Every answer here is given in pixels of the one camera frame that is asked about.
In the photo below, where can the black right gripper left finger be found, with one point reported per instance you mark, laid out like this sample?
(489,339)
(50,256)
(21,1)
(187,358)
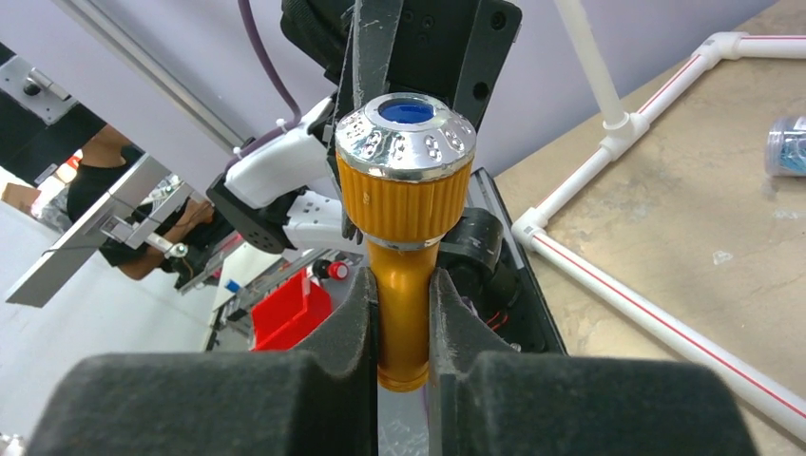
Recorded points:
(319,398)

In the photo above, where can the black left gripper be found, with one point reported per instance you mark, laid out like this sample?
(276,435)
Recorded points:
(453,51)

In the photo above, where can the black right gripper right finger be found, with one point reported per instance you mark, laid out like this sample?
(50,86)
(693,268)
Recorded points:
(489,399)

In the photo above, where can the orange faucet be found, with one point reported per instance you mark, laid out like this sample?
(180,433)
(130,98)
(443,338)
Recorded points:
(403,208)

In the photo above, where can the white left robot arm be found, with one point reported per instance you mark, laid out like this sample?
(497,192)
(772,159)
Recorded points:
(272,171)

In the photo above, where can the red plastic bin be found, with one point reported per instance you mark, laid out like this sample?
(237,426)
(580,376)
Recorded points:
(290,313)

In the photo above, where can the clear blue plastic packet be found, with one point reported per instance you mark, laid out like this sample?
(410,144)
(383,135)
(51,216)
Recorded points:
(785,148)

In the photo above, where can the white PVC pipe frame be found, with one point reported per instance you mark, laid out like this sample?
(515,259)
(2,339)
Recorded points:
(688,219)

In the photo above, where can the aluminium frame rail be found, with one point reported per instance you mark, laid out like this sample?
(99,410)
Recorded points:
(81,48)

